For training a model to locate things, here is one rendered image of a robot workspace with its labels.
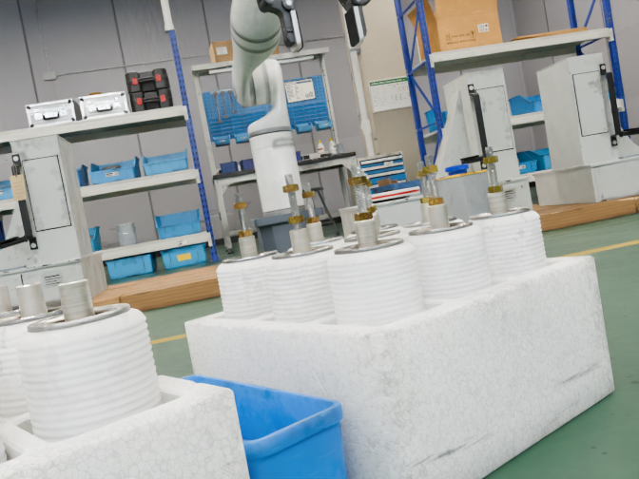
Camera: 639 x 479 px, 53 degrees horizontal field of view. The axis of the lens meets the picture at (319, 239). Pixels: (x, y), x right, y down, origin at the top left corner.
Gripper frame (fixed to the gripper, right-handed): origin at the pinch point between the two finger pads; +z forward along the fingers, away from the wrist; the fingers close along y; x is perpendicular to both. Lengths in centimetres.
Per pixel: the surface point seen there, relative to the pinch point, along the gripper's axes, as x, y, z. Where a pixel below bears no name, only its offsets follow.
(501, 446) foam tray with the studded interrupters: -3.6, 9.0, 46.0
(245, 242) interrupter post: 22.1, -7.3, 19.6
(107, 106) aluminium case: 486, 17, -113
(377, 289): -3.5, -1.5, 26.8
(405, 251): -3.5, 2.4, 23.7
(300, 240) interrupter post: 10.8, -3.6, 20.7
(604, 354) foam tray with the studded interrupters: 3, 31, 43
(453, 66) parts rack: 475, 345, -112
